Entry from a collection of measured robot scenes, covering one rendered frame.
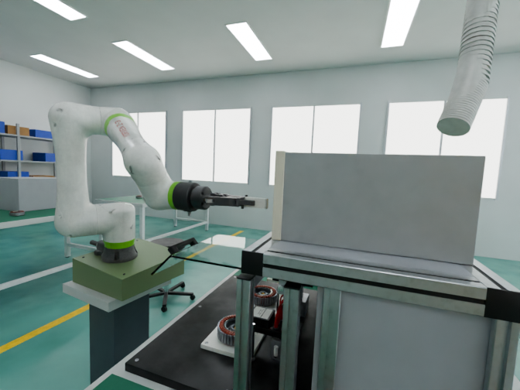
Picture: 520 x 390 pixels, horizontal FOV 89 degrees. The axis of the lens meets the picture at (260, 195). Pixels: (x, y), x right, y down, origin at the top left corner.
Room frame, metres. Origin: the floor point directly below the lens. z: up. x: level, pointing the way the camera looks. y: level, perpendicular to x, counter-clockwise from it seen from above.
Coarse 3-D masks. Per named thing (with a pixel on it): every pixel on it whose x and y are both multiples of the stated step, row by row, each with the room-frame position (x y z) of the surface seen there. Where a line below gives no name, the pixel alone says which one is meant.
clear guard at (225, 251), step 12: (204, 240) 0.76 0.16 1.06; (216, 240) 0.76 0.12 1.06; (228, 240) 0.77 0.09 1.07; (240, 240) 0.78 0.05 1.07; (252, 240) 0.78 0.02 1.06; (180, 252) 0.63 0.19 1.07; (192, 252) 0.64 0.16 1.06; (204, 252) 0.64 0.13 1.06; (216, 252) 0.65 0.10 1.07; (228, 252) 0.65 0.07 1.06; (240, 252) 0.66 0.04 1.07; (168, 264) 0.66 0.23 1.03; (216, 264) 0.57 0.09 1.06; (228, 264) 0.57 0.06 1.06; (240, 264) 0.57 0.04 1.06
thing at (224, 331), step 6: (228, 318) 0.78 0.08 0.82; (234, 318) 0.78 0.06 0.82; (222, 324) 0.74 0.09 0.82; (228, 324) 0.77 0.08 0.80; (234, 324) 0.76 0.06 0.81; (222, 330) 0.72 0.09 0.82; (228, 330) 0.71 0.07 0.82; (234, 330) 0.73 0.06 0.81; (222, 336) 0.71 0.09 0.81; (228, 336) 0.70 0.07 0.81; (234, 336) 0.70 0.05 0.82; (222, 342) 0.71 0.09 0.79; (228, 342) 0.70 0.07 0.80
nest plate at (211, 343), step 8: (216, 328) 0.78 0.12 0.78; (208, 336) 0.74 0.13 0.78; (216, 336) 0.74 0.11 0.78; (256, 336) 0.75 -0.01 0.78; (264, 336) 0.76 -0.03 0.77; (200, 344) 0.70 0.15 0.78; (208, 344) 0.70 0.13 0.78; (216, 344) 0.70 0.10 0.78; (224, 344) 0.71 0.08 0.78; (256, 344) 0.71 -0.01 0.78; (216, 352) 0.69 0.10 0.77; (224, 352) 0.68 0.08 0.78; (232, 352) 0.68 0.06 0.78
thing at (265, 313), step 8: (256, 312) 0.73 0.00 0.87; (264, 312) 0.73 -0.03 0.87; (272, 312) 0.73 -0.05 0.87; (256, 320) 0.70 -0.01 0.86; (264, 320) 0.69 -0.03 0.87; (272, 320) 0.73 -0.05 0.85; (256, 328) 0.69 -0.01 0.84; (264, 328) 0.69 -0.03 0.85; (272, 328) 0.68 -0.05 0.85; (280, 328) 0.69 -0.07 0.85; (272, 336) 0.68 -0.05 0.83; (280, 336) 0.67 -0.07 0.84
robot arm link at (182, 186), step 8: (176, 184) 0.84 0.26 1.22; (184, 184) 0.83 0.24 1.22; (192, 184) 0.83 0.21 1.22; (176, 192) 0.82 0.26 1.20; (184, 192) 0.81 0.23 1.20; (176, 200) 0.81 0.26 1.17; (184, 200) 0.80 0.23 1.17; (176, 208) 0.84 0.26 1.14; (184, 208) 0.82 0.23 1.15; (192, 208) 0.83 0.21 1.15
